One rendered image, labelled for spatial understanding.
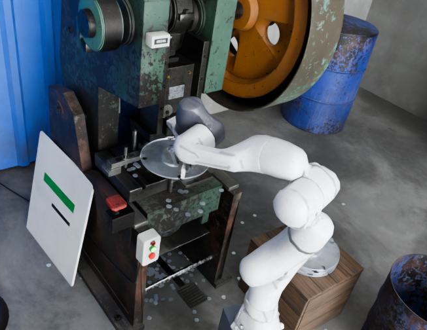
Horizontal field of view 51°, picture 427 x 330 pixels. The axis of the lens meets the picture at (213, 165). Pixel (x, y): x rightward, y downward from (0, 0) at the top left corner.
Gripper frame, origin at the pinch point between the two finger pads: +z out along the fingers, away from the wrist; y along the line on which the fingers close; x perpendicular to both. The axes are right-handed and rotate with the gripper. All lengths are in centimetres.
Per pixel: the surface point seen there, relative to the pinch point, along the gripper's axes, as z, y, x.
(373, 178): 124, 137, 108
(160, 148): 9.6, -11.8, 16.2
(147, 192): 15.1, -13.6, -3.3
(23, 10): 14, -101, 95
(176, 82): -22.0, -8.1, 24.5
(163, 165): 5.6, -8.6, 4.6
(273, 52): -28, 27, 44
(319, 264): 42, 66, -9
